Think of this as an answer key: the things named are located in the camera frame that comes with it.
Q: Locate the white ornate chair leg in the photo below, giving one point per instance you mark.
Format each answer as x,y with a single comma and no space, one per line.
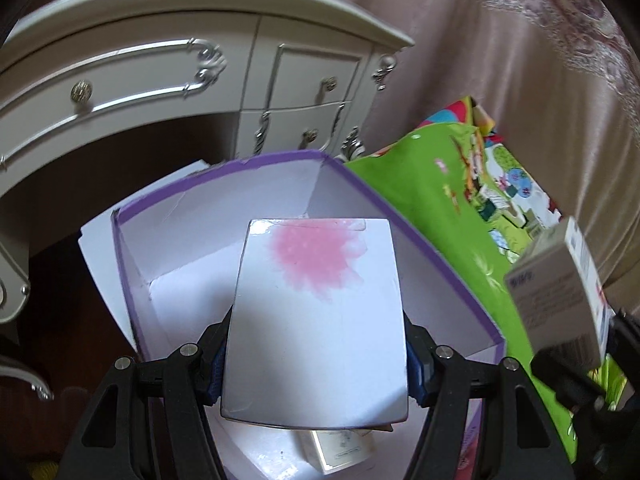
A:
30,377

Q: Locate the white box lid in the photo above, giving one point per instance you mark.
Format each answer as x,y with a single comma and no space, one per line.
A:
97,250

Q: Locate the purple cardboard box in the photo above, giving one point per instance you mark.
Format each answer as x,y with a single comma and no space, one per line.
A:
190,240

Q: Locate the white ornate dresser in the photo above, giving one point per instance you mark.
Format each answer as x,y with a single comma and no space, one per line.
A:
150,30

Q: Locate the green cartoon printed mat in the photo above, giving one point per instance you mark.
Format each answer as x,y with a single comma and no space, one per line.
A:
425,185

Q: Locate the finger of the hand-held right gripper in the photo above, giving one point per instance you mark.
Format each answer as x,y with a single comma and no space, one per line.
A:
625,350
565,380

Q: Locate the grey and white box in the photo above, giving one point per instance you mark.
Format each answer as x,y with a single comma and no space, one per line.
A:
555,300

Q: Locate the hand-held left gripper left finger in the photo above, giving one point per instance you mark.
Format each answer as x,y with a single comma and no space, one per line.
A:
215,372

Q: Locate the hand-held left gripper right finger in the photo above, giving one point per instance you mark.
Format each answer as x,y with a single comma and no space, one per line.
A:
415,375

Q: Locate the white box with pink flower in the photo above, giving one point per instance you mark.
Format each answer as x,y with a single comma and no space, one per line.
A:
320,340

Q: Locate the cream box with gold edge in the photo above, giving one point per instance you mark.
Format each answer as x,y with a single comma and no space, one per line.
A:
340,452

